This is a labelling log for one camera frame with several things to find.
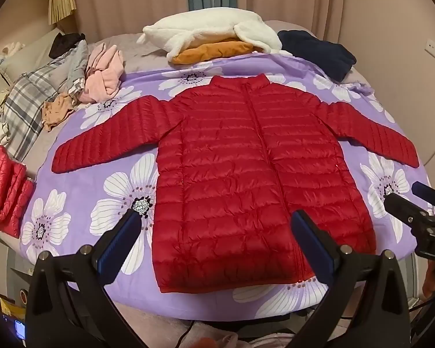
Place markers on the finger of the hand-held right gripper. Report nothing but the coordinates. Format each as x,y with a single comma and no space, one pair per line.
431,195
406,208

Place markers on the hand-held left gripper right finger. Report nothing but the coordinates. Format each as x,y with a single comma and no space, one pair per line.
311,246

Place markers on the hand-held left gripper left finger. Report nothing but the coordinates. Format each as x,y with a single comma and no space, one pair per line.
119,239

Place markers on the red quilted down jacket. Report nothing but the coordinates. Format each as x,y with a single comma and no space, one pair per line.
239,170

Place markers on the purple floral blanket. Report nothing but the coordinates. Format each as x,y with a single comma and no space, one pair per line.
72,177

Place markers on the shiny red folded jacket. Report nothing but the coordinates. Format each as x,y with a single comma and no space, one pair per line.
7,188

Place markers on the yellow packet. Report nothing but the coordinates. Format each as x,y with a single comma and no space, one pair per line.
9,306

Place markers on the small device with blue screen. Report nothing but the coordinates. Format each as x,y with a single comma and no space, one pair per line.
20,330

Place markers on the tan garment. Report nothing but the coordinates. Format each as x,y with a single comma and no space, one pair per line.
58,112

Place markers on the pink garment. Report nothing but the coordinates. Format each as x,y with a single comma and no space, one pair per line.
101,72

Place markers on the grey plaid cloth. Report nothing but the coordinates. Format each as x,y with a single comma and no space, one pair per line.
25,98

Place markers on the navy blue garment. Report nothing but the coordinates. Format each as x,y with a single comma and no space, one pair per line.
319,50

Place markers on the grey striped garment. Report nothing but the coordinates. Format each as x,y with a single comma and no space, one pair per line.
76,61

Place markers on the black garment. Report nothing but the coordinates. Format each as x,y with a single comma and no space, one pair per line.
63,43

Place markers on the cream pillow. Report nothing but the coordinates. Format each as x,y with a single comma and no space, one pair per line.
29,54

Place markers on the orange garment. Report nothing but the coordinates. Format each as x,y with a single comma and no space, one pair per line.
210,51

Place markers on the white plush toy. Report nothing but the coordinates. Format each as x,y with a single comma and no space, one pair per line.
0,58

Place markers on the white fleece garment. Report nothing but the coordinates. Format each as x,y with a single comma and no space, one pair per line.
203,29

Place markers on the beige fringe hanging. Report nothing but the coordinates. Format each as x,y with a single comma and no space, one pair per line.
61,2

